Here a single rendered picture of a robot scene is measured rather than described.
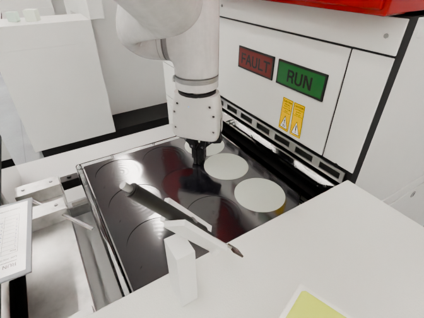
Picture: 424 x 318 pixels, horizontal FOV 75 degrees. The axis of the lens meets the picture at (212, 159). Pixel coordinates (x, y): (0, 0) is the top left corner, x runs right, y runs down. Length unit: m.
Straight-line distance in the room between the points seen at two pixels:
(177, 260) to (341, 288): 0.20
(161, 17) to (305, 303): 0.31
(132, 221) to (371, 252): 0.37
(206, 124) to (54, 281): 0.37
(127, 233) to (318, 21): 0.47
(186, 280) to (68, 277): 0.25
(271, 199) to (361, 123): 0.21
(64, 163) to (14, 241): 0.44
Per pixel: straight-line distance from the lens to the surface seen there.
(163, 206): 0.23
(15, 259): 0.45
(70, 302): 0.49
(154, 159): 0.66
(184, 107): 0.56
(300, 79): 0.56
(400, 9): 0.44
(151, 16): 0.33
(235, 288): 0.36
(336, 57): 0.51
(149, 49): 0.53
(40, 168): 0.89
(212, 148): 0.69
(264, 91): 0.64
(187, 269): 0.30
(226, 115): 0.76
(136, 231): 0.51
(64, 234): 0.58
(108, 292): 0.55
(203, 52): 0.50
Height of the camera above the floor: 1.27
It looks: 35 degrees down
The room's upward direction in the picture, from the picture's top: straight up
